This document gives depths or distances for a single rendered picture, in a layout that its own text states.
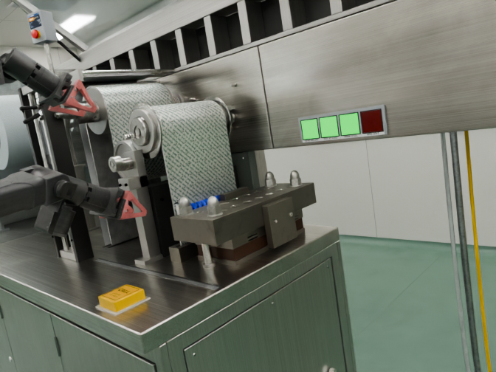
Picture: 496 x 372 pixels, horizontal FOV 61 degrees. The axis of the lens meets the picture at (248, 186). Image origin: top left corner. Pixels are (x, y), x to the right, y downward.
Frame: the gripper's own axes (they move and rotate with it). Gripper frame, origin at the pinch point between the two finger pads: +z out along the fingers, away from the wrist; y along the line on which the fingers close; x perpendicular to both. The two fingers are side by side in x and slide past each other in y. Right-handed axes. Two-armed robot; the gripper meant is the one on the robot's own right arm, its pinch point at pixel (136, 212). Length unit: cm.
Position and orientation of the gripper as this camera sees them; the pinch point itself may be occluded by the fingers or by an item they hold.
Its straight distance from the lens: 105.7
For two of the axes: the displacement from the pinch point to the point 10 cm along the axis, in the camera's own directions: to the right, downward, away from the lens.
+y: 7.2, -0.1, -6.9
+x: 2.1, -9.5, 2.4
